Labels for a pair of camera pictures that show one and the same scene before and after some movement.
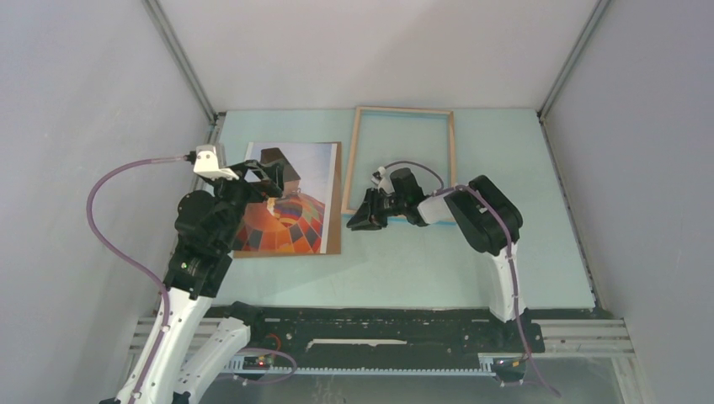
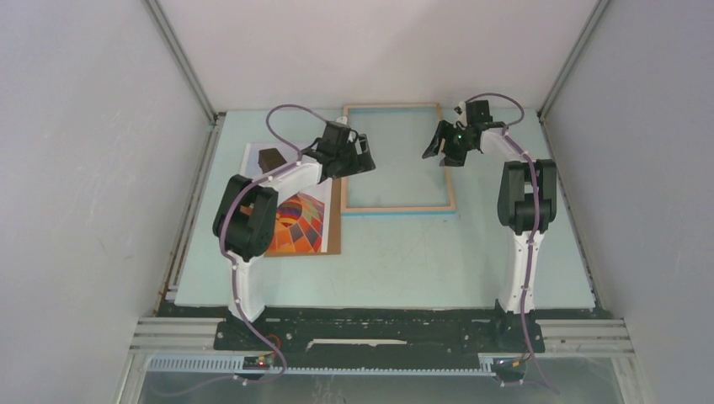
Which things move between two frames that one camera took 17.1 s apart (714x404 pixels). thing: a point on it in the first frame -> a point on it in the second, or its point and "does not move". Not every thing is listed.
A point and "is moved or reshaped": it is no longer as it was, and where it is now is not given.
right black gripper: [369, 210] -> [445, 130]
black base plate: [307, 335] does not move
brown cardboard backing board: [335, 226] does not move
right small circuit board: [508, 369] does not move
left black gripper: [258, 189] -> [361, 163]
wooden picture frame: [354, 148] is moved or reshaped
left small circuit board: [258, 363] does not move
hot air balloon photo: [295, 222] does not move
